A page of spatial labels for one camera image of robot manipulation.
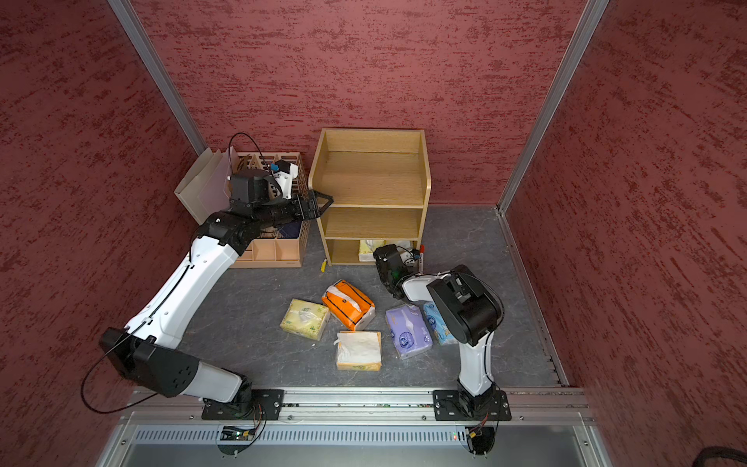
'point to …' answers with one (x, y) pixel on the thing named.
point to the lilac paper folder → (230, 166)
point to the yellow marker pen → (324, 265)
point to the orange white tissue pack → (348, 305)
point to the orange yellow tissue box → (359, 350)
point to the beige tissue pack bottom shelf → (407, 244)
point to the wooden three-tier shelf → (379, 180)
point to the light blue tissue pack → (442, 329)
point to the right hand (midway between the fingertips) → (375, 255)
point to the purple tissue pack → (408, 330)
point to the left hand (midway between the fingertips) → (320, 208)
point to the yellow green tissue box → (305, 319)
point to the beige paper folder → (192, 186)
